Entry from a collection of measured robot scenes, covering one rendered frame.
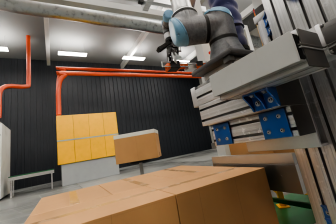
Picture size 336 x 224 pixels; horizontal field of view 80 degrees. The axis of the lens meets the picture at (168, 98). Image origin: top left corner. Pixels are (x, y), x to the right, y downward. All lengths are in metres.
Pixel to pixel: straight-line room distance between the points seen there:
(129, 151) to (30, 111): 9.24
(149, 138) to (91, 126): 5.72
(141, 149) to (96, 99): 9.43
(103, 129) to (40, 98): 4.52
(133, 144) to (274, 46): 2.63
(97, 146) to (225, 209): 7.52
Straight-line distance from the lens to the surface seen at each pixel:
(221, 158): 1.70
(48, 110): 11.85
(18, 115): 11.89
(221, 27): 0.86
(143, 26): 7.38
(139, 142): 2.95
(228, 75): 0.60
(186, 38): 0.83
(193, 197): 1.05
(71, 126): 8.40
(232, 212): 1.20
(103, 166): 8.51
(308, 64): 0.52
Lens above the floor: 0.76
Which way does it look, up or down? 13 degrees up
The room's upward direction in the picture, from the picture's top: 10 degrees counter-clockwise
